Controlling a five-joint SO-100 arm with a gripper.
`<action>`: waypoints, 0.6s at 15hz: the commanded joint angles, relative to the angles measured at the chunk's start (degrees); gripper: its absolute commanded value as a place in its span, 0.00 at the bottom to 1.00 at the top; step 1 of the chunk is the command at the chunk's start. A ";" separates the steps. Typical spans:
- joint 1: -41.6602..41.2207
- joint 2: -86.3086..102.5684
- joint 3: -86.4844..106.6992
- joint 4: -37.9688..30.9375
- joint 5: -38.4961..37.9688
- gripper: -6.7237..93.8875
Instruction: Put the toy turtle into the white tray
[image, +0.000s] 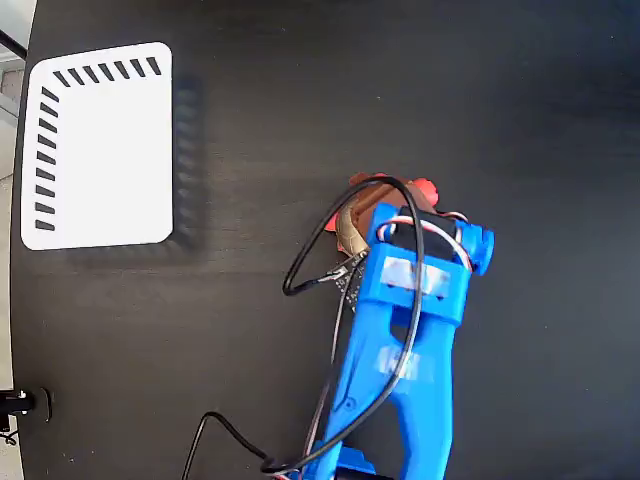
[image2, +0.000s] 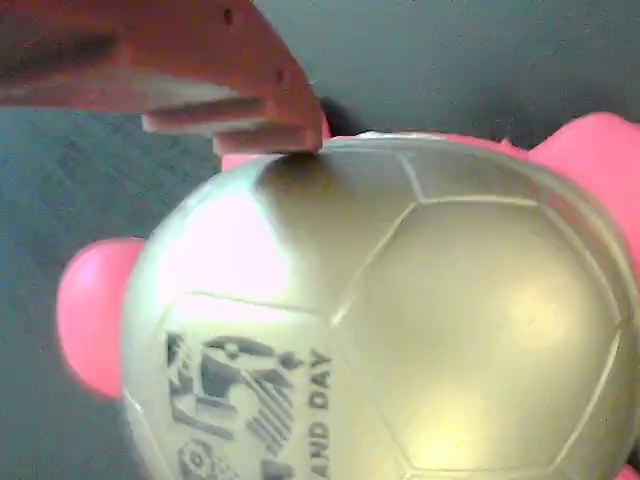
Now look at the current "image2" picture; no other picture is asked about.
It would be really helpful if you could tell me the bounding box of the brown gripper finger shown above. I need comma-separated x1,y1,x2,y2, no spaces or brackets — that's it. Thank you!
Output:
0,0,331,155

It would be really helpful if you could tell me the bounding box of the pink turtle toy gold shell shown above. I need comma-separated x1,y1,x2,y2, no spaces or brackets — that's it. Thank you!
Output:
55,110,640,480

